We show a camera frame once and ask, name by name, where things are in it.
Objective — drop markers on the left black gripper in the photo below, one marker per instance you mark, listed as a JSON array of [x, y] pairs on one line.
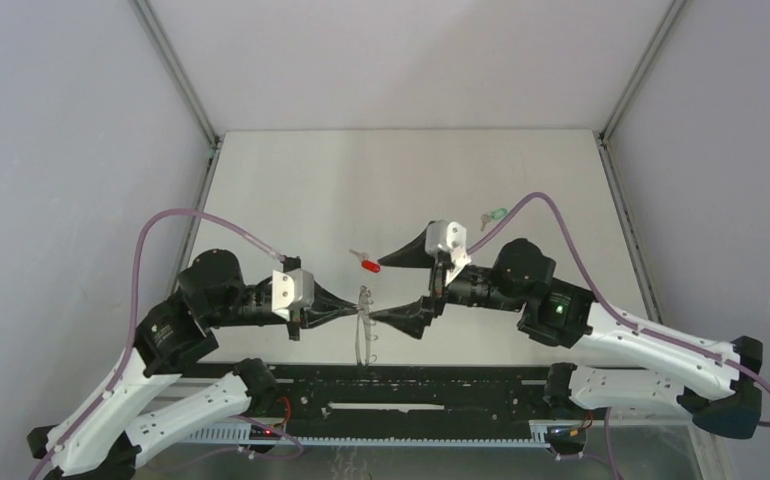
[[327, 306]]

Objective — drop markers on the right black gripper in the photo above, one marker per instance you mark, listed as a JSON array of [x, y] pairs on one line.
[[411, 318]]

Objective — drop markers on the metal disc keyring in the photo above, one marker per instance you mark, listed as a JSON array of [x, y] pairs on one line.
[[364, 336]]

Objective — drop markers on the green capped key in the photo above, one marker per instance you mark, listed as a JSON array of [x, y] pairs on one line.
[[490, 217]]

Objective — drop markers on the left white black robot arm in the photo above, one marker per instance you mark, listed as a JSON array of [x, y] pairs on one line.
[[112, 435]]

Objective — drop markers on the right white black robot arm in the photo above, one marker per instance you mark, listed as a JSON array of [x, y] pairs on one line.
[[709, 381]]

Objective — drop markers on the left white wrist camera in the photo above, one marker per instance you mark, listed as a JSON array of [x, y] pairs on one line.
[[291, 292]]

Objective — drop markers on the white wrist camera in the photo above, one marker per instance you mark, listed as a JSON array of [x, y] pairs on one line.
[[291, 292], [448, 240]]

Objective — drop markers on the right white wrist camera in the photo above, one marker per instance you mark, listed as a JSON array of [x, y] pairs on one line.
[[448, 240]]

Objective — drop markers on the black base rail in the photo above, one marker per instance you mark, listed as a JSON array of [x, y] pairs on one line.
[[421, 402]]

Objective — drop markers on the white slotted cable duct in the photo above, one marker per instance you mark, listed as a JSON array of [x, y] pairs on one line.
[[238, 433]]

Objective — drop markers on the left aluminium frame post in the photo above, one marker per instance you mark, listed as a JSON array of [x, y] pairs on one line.
[[165, 50]]

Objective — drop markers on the aluminium frame post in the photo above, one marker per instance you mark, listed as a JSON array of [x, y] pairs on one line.
[[165, 50], [656, 44]]

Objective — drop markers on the right aluminium frame post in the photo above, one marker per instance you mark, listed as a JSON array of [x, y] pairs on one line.
[[656, 44]]

